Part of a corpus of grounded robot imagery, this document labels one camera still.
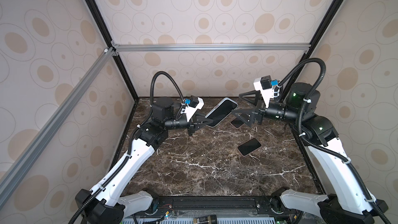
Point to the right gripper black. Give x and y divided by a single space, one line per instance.
260 110

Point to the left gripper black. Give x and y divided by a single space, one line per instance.
193 123

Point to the light blue phone case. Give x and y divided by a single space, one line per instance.
221 111

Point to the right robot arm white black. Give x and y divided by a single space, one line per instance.
350 202

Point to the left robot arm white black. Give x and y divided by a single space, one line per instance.
103 203

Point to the pink cased smartphone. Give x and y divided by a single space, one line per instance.
237 123

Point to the black smartphone rose edge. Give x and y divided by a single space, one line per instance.
249 146

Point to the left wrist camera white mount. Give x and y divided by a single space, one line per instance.
190 106

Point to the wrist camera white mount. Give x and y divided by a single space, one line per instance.
190 106
268 88

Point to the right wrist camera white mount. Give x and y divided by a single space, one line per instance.
268 88

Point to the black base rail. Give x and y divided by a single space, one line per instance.
230 206

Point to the horizontal aluminium rail back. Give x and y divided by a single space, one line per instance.
212 47

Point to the black frame post right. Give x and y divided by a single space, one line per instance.
324 24

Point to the black frame post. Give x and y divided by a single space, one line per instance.
324 24
103 29

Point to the black frame post left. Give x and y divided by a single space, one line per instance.
103 29

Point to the diagonal aluminium rail left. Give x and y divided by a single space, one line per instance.
30 155

